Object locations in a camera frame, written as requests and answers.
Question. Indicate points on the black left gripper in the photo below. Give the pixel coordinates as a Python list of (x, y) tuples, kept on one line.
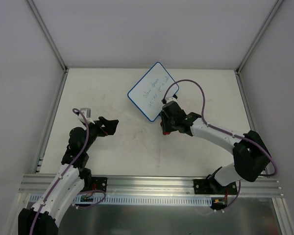
[(102, 126)]

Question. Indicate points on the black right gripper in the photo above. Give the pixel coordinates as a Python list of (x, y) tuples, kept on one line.
[(166, 120)]

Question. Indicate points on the blue framed whiteboard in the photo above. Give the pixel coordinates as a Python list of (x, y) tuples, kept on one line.
[(148, 92)]

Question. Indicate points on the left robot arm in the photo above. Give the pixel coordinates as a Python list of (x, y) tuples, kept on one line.
[(45, 216)]

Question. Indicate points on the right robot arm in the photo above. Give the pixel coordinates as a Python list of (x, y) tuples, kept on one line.
[(250, 156)]

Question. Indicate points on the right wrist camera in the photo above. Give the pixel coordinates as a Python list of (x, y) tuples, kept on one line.
[(168, 99)]

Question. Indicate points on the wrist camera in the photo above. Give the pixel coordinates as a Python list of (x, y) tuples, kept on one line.
[(168, 99), (85, 115)]

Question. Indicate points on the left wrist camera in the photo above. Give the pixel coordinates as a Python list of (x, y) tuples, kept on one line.
[(85, 115)]

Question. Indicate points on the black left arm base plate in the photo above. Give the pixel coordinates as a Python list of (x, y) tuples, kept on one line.
[(99, 183)]

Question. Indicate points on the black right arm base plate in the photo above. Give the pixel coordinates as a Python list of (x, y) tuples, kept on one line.
[(212, 187)]

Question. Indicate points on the white slotted cable duct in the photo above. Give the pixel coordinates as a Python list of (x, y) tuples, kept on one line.
[(137, 200)]

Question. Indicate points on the aluminium mounting rail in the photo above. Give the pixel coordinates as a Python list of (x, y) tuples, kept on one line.
[(157, 186)]

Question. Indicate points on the left aluminium frame post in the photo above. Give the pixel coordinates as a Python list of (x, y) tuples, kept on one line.
[(45, 31)]

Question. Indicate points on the aluminium frame post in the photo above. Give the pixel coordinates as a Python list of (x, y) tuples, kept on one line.
[(45, 31), (273, 11)]

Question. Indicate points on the right aluminium frame post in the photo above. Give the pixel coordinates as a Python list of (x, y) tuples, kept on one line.
[(273, 11)]

